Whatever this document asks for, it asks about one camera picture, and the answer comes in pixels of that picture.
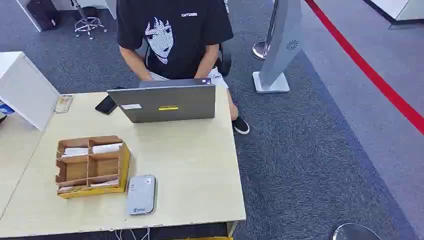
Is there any chrome chair base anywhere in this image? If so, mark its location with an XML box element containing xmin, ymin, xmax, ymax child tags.
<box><xmin>71</xmin><ymin>0</ymin><xmax>108</xmax><ymax>41</ymax></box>

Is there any grey laptop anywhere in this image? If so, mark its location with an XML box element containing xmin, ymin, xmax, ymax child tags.
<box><xmin>106</xmin><ymin>78</ymin><xmax>217</xmax><ymax>124</ymax></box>

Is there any dark cabinet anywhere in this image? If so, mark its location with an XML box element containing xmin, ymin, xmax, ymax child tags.
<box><xmin>25</xmin><ymin>0</ymin><xmax>61</xmax><ymax>32</ymax></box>

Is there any red barrier belt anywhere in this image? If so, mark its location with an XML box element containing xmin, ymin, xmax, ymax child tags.
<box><xmin>304</xmin><ymin>0</ymin><xmax>424</xmax><ymax>136</ymax></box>

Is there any chrome stanchion base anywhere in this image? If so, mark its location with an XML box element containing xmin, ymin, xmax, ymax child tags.
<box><xmin>332</xmin><ymin>222</ymin><xmax>383</xmax><ymax>240</ymax></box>
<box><xmin>252</xmin><ymin>40</ymin><xmax>269</xmax><ymax>61</ymax></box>

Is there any clear plastic card case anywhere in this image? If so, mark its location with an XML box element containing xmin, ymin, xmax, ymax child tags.
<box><xmin>54</xmin><ymin>94</ymin><xmax>74</xmax><ymax>114</ymax></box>

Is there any black office chair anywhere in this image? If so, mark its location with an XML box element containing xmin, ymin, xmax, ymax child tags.
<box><xmin>215</xmin><ymin>43</ymin><xmax>233</xmax><ymax>78</ymax></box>

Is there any white card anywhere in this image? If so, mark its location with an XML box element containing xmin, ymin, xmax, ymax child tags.
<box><xmin>90</xmin><ymin>179</ymin><xmax>119</xmax><ymax>188</ymax></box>

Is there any person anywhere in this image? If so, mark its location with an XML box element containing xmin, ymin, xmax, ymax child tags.
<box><xmin>115</xmin><ymin>0</ymin><xmax>251</xmax><ymax>136</ymax></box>

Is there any white desk partition panel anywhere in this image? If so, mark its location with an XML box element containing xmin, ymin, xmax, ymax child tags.
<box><xmin>0</xmin><ymin>51</ymin><xmax>61</xmax><ymax>132</ymax></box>

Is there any white cable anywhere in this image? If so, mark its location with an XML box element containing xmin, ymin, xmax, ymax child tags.
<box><xmin>114</xmin><ymin>227</ymin><xmax>151</xmax><ymax>240</ymax></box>

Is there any white cards stack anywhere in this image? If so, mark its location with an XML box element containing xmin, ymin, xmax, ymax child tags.
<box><xmin>91</xmin><ymin>142</ymin><xmax>123</xmax><ymax>155</ymax></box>
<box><xmin>62</xmin><ymin>147</ymin><xmax>90</xmax><ymax>158</ymax></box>

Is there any blue and white box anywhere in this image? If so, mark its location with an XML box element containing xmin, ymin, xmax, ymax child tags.
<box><xmin>0</xmin><ymin>100</ymin><xmax>15</xmax><ymax>116</ymax></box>

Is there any wooden card box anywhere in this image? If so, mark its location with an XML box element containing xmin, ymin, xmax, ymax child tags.
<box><xmin>55</xmin><ymin>135</ymin><xmax>132</xmax><ymax>200</ymax></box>

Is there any black smartphone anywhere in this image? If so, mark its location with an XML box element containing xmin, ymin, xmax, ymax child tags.
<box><xmin>94</xmin><ymin>94</ymin><xmax>118</xmax><ymax>116</ymax></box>

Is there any grey kiosk stand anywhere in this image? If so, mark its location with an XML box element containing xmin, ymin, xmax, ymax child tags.
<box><xmin>252</xmin><ymin>0</ymin><xmax>304</xmax><ymax>94</ymax></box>

